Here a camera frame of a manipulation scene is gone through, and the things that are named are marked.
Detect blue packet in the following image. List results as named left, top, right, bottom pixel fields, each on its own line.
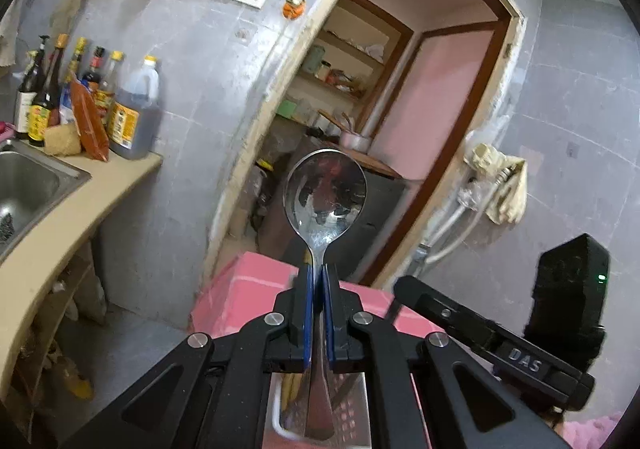
left=60, top=79, right=76, bottom=125

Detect cream rubber gloves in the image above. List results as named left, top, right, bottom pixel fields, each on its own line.
left=465, top=143, right=528, bottom=225

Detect soy sauce bottle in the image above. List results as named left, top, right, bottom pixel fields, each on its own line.
left=28, top=34, right=68, bottom=147

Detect pink checked tablecloth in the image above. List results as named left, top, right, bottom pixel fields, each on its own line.
left=190, top=251, right=628, bottom=449

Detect wooden cutting board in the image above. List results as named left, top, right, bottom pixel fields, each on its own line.
left=345, top=149, right=403, bottom=180

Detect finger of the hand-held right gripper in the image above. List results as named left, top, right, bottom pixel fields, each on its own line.
left=393, top=275, right=501, bottom=355

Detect orange red packet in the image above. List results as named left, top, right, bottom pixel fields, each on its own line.
left=70, top=79, right=110, bottom=162

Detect green jar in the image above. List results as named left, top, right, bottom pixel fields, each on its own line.
left=305, top=45, right=325, bottom=76

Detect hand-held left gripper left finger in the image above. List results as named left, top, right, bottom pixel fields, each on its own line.
left=60, top=263, right=316, bottom=449

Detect beige twine ball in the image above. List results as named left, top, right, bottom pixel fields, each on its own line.
left=44, top=124, right=82, bottom=157

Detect wooden chopstick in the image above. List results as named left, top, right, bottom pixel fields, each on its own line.
left=281, top=371, right=304, bottom=417

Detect clear plastic bag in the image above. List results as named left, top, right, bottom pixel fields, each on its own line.
left=457, top=179, right=488, bottom=210

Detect grey cabinet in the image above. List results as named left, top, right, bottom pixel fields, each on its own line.
left=260, top=134, right=406, bottom=280

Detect worn door frame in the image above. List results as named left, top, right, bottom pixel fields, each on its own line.
left=202, top=0, right=528, bottom=290

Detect metal pot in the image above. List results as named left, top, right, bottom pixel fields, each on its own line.
left=339, top=129, right=373, bottom=155

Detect hanging loofah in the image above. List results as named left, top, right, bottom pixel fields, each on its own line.
left=50, top=0, right=91, bottom=35

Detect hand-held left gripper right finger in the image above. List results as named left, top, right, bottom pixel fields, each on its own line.
left=322, top=263, right=571, bottom=449

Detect red cap dark bottle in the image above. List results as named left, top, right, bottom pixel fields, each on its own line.
left=82, top=46, right=106, bottom=85

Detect beige kitchen counter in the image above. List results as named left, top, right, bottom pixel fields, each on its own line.
left=0, top=149, right=163, bottom=380

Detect gold cap bottle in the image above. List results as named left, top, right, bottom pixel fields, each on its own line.
left=67, top=38, right=88, bottom=80

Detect white hose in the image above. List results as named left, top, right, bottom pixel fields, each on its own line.
left=410, top=169, right=511, bottom=270

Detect yellow cap clear bottle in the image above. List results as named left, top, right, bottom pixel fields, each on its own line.
left=97, top=50, right=125, bottom=115

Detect wooden shelf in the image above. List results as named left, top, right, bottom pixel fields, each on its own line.
left=275, top=0, right=416, bottom=140

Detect large dark oil jug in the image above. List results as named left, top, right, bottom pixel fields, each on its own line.
left=107, top=56, right=162, bottom=160

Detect steel sink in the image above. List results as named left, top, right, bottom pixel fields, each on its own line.
left=0, top=139, right=93, bottom=260

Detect white perforated utensil holder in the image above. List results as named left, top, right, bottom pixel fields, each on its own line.
left=265, top=364, right=373, bottom=449

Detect large metal spoon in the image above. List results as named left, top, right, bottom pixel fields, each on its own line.
left=283, top=148, right=368, bottom=442

